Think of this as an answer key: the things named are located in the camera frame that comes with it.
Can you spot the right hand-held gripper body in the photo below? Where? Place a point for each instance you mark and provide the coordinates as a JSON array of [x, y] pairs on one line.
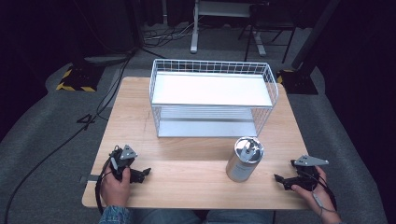
[[306, 169]]

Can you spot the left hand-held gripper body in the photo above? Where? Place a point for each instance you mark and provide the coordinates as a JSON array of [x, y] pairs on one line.
[[123, 157]]

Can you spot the person's left hand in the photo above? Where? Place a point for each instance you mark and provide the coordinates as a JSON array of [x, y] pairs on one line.
[[115, 189]]

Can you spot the person's right hand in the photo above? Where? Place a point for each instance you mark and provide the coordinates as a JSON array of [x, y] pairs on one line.
[[317, 194]]

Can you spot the silver metal can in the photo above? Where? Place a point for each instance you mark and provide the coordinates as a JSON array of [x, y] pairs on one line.
[[245, 160]]

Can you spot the person's legs in jeans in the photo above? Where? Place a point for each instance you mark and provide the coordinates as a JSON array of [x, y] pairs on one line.
[[199, 217]]

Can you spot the black yellow striped stand base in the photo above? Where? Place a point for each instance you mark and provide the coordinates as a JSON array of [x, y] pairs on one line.
[[79, 79], [297, 82]]

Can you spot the dark slanted stand pole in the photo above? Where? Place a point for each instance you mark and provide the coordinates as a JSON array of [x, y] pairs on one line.
[[314, 34]]

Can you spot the black chair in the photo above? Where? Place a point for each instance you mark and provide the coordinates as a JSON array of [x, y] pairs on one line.
[[271, 18]]

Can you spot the white desk frame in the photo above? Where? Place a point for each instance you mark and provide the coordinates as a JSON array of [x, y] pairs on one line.
[[214, 9]]

